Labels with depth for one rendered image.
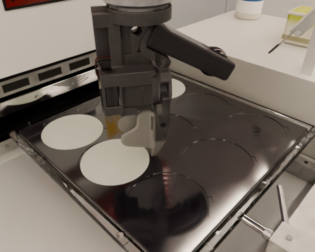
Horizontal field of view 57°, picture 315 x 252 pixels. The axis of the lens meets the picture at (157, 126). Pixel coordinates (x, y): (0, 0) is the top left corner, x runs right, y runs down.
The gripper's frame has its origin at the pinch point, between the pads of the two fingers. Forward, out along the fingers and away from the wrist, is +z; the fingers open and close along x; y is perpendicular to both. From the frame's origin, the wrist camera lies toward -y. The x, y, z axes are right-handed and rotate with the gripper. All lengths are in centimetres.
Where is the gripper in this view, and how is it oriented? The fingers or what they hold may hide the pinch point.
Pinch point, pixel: (157, 147)
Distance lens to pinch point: 43.1
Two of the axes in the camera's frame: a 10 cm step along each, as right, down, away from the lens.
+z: 0.0, 8.2, 5.7
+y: -9.7, 1.3, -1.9
